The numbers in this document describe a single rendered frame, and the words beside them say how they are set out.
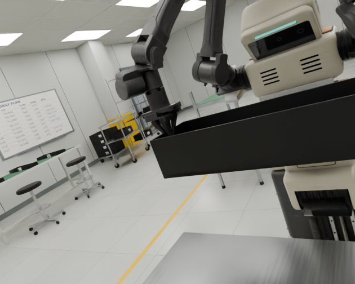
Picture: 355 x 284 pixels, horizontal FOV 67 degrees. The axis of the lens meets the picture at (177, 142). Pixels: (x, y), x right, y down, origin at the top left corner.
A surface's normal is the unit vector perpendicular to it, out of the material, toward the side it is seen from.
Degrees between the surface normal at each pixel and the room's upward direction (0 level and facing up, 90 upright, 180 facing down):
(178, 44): 90
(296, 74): 98
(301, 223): 90
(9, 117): 90
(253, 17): 43
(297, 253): 0
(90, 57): 90
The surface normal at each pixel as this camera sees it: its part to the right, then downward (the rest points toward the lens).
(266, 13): -0.61, -0.42
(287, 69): -0.47, 0.50
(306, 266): -0.35, -0.91
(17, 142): 0.82, -0.18
